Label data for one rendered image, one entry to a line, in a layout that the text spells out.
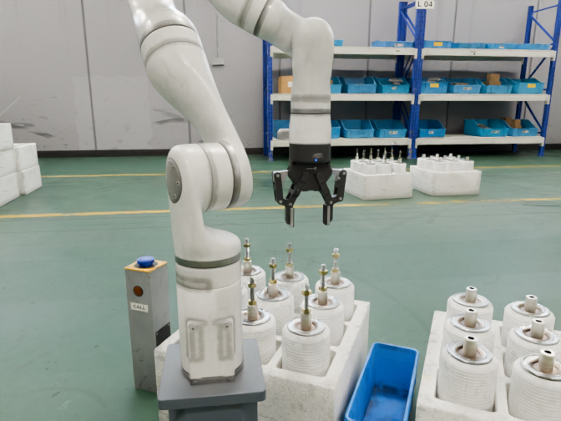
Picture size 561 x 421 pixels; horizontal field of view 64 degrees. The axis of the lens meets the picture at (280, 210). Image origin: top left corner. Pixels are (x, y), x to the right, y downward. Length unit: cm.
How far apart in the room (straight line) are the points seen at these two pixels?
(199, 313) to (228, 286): 5
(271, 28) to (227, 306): 45
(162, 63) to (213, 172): 19
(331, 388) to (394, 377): 33
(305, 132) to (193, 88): 22
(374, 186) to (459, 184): 70
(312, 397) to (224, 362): 28
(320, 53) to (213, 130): 23
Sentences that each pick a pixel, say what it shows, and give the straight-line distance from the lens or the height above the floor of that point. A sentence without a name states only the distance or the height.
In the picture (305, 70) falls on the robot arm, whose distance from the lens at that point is 78.
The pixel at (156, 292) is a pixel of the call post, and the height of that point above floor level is 25.
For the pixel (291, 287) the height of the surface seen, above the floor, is 24.
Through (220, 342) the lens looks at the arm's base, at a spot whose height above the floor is 36.
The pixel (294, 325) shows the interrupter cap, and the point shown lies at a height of 25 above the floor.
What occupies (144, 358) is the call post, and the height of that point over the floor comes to 9.
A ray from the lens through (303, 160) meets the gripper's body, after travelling 78.
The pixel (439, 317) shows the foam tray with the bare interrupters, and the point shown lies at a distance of 117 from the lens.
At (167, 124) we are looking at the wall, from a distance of 615.
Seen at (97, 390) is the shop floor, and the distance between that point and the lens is 126.
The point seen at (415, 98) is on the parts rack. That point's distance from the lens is 588.
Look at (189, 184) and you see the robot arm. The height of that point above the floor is 59.
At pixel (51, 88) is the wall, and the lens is 643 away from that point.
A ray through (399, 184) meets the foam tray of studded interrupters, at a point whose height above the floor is 11.
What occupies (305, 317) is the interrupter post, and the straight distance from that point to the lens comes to 90.
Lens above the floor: 68
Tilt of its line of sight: 14 degrees down
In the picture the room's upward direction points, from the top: straight up
